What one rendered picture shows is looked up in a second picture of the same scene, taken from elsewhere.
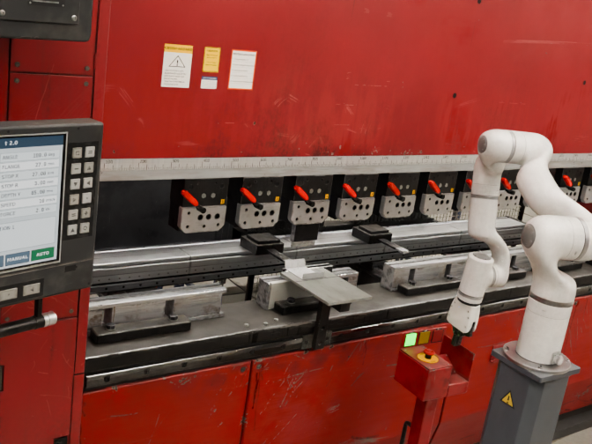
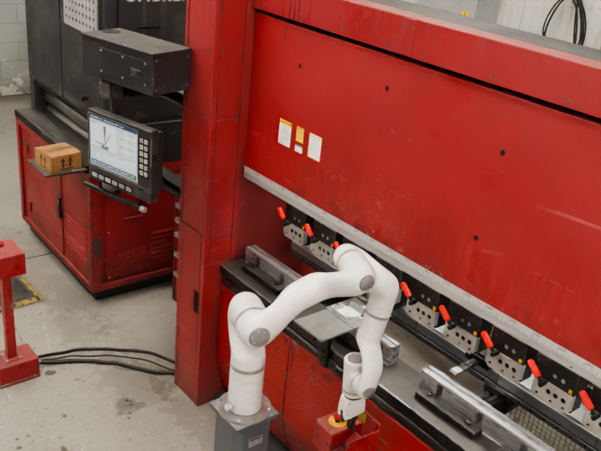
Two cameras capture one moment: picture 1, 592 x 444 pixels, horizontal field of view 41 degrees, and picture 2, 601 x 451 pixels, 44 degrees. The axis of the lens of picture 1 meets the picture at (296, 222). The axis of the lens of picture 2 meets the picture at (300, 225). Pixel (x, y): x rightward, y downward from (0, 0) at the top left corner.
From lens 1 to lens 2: 363 cm
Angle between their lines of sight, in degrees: 80
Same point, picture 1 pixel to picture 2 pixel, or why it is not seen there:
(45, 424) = (192, 279)
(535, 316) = not seen: hidden behind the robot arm
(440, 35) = (459, 173)
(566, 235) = (232, 309)
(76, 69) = (202, 114)
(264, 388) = (296, 364)
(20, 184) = (124, 144)
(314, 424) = not seen: hidden behind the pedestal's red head
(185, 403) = not seen: hidden behind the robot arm
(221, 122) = (303, 176)
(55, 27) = (139, 87)
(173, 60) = (283, 129)
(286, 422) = (308, 404)
